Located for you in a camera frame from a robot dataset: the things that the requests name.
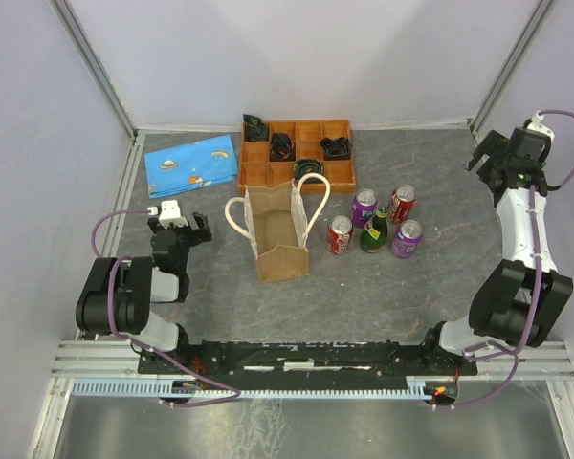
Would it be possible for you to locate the red coke can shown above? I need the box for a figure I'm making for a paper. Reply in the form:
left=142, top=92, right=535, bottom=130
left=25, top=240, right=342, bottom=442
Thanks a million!
left=387, top=185, right=417, bottom=224

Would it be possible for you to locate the purple soda can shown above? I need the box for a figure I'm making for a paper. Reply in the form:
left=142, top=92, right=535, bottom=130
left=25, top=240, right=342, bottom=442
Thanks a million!
left=389, top=220, right=423, bottom=259

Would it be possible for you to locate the green glass bottle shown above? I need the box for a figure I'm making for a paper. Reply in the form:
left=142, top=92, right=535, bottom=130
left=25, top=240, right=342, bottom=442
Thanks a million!
left=360, top=205, right=388, bottom=253

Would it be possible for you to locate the red soda can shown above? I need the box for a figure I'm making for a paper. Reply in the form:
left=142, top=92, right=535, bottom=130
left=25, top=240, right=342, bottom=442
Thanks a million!
left=327, top=215, right=353, bottom=255

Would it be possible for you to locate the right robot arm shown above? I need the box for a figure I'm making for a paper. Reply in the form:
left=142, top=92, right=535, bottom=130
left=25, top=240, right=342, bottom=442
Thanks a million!
left=419, top=120, right=573, bottom=374

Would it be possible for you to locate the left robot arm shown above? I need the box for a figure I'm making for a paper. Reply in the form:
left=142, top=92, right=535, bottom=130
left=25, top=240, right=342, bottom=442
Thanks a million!
left=76, top=201, right=212, bottom=373

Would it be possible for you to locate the burlap canvas tote bag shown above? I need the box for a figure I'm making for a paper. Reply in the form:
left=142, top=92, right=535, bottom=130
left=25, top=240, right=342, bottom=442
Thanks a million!
left=224, top=172, right=331, bottom=283

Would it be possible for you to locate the blue space print cloth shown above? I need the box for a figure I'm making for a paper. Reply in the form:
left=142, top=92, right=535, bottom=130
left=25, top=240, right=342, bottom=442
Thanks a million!
left=144, top=135, right=238, bottom=199

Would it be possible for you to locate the dark rolled fabric top left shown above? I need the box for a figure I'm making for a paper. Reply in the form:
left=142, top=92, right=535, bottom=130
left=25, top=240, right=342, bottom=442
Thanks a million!
left=243, top=114, right=270, bottom=142

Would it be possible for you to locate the dark rolled fabric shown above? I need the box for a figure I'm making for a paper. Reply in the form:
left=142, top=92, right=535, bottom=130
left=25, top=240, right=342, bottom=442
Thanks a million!
left=320, top=137, right=352, bottom=161
left=270, top=132, right=295, bottom=162
left=293, top=158, right=324, bottom=184
left=243, top=114, right=270, bottom=142

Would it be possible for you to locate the dark rolled fabric middle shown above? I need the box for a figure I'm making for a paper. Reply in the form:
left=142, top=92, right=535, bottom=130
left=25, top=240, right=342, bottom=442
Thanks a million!
left=270, top=132, right=295, bottom=162

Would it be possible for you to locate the dark rolled fabric bottom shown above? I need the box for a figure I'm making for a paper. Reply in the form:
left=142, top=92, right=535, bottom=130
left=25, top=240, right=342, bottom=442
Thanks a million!
left=293, top=158, right=324, bottom=184

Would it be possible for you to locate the wooden compartment tray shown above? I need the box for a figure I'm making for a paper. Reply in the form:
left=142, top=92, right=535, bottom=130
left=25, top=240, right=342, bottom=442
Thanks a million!
left=237, top=119, right=356, bottom=195

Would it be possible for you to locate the dark rolled fabric right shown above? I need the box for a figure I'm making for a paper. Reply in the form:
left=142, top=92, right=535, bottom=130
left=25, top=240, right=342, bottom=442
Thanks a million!
left=320, top=137, right=352, bottom=161

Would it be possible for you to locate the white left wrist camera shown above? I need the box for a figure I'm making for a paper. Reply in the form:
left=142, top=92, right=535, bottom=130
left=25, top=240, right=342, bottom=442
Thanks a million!
left=159, top=200, right=188, bottom=229

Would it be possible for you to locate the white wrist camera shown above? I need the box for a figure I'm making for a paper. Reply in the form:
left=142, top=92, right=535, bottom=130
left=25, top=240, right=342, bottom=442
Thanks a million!
left=524, top=111, right=555, bottom=142
left=159, top=200, right=188, bottom=229

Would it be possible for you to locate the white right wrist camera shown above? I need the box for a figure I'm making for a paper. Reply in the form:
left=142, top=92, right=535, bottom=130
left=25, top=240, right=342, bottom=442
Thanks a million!
left=524, top=111, right=555, bottom=142

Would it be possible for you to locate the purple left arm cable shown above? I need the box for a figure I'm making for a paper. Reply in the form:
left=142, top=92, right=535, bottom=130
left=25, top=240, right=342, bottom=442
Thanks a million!
left=89, top=208, right=243, bottom=408

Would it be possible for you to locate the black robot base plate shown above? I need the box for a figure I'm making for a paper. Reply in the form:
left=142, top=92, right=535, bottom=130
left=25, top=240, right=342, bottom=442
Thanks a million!
left=137, top=339, right=479, bottom=391

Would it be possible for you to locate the aluminium frame post right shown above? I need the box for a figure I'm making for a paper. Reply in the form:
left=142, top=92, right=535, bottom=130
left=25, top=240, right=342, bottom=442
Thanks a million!
left=469, top=0, right=556, bottom=137

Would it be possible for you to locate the aluminium frame post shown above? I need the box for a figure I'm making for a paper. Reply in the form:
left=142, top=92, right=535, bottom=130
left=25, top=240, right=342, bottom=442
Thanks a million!
left=469, top=0, right=556, bottom=137
left=49, top=0, right=137, bottom=139

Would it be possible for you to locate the blue slotted cable duct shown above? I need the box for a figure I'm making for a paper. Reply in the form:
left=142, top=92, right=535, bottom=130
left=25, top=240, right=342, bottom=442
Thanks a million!
left=70, top=375, right=441, bottom=398

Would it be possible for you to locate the aluminium frame rail front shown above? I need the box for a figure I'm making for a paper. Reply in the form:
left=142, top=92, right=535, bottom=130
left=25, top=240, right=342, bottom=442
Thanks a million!
left=52, top=340, right=574, bottom=381

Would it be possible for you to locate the aluminium frame post left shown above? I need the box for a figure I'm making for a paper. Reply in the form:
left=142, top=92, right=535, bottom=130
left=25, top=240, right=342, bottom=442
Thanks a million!
left=49, top=0, right=137, bottom=139

